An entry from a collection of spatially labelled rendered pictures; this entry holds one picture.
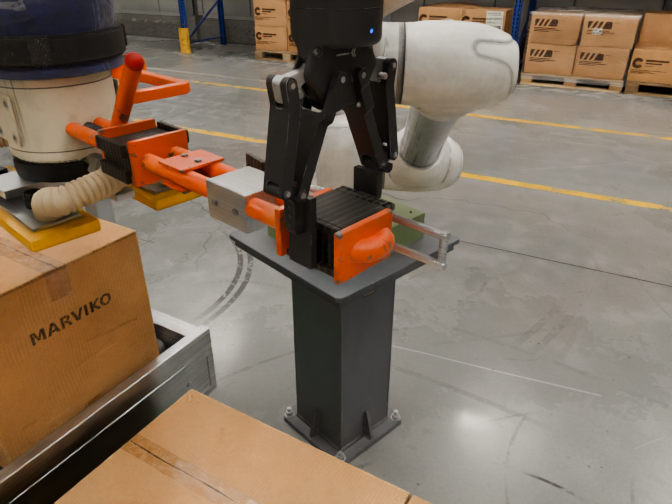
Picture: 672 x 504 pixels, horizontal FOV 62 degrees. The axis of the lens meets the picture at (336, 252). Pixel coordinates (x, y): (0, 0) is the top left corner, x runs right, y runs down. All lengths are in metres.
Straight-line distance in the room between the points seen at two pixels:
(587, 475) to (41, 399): 1.63
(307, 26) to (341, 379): 1.42
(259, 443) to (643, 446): 1.43
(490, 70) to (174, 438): 1.00
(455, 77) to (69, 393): 1.02
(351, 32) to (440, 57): 0.49
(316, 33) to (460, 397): 1.92
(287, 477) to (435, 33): 0.89
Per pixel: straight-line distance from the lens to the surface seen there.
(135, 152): 0.74
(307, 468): 1.26
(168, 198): 0.93
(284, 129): 0.45
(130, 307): 1.39
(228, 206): 0.61
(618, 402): 2.43
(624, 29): 7.73
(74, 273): 1.26
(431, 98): 0.96
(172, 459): 1.32
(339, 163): 1.50
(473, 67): 0.94
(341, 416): 1.88
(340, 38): 0.45
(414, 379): 2.30
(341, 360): 1.73
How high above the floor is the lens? 1.50
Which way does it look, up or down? 28 degrees down
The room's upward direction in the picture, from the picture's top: straight up
